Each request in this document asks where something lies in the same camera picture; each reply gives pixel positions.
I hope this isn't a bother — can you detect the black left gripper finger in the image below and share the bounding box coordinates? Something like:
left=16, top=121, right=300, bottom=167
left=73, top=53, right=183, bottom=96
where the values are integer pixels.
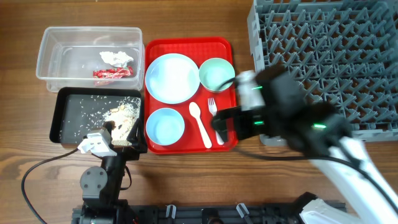
left=103, top=121, right=114, bottom=140
left=126, top=118, right=147, bottom=153

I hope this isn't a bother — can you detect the white plastic fork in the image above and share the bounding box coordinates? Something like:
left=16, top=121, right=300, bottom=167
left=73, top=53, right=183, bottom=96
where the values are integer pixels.
left=208, top=98, right=224, bottom=145

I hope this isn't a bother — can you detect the small light blue bowl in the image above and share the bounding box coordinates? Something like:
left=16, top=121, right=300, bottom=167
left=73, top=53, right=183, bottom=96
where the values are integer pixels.
left=146, top=108, right=185, bottom=146

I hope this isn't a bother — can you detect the white plastic spoon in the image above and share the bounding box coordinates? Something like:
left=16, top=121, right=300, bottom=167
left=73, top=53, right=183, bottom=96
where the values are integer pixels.
left=189, top=102, right=212, bottom=149

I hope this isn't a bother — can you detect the red snack wrapper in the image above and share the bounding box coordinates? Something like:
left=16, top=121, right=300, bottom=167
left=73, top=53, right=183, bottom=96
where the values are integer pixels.
left=93, top=66, right=134, bottom=86

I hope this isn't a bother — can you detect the mint green bowl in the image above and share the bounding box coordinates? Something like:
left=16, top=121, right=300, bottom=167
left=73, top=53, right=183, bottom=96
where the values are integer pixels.
left=199, top=58, right=235, bottom=92

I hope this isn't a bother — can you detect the white napkin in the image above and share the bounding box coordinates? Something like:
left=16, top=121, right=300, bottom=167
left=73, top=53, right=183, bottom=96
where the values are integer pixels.
left=99, top=52, right=134, bottom=67

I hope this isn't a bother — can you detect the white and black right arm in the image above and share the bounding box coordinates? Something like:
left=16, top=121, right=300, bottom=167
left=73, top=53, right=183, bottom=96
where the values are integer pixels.
left=211, top=65, right=397, bottom=223

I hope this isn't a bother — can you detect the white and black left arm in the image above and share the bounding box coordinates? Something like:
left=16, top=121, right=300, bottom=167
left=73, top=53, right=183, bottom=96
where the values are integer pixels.
left=76, top=119, right=147, bottom=223

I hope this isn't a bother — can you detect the black food waste tray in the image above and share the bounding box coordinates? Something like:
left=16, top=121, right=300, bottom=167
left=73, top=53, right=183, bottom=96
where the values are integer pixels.
left=49, top=87, right=143, bottom=144

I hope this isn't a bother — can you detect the clear plastic waste bin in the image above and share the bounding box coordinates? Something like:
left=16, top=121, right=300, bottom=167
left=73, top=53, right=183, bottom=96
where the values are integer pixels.
left=36, top=26, right=145, bottom=92

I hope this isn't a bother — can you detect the grey dishwasher rack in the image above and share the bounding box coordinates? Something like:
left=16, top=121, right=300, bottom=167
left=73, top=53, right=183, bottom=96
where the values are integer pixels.
left=247, top=0, right=397, bottom=142

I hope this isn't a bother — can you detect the food scraps and rice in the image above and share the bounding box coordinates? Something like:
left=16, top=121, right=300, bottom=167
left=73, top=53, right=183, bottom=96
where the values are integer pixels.
left=58, top=95, right=141, bottom=147

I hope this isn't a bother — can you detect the red serving tray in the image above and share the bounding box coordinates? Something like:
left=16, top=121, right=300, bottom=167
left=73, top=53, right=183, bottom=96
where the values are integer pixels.
left=144, top=37, right=238, bottom=155

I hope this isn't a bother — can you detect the light blue plate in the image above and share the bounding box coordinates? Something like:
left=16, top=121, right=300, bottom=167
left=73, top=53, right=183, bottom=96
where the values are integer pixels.
left=145, top=54, right=200, bottom=105

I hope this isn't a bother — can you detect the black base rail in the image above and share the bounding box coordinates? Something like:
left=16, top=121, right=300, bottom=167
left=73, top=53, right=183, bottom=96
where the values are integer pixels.
left=71, top=198, right=349, bottom=224

